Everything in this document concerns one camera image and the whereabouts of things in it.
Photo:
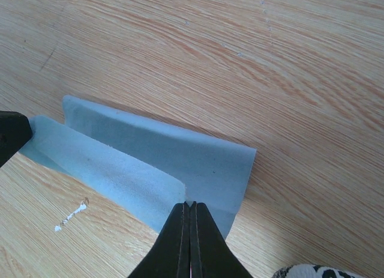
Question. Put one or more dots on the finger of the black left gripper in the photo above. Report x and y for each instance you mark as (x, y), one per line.
(15, 131)

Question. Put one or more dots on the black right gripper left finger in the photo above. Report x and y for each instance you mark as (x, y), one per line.
(170, 254)

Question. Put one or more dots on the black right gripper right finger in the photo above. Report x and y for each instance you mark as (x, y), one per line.
(209, 254)

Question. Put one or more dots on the stars and stripes glasses case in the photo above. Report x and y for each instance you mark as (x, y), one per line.
(313, 271)

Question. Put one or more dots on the light blue cleaning cloth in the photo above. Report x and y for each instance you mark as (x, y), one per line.
(141, 164)

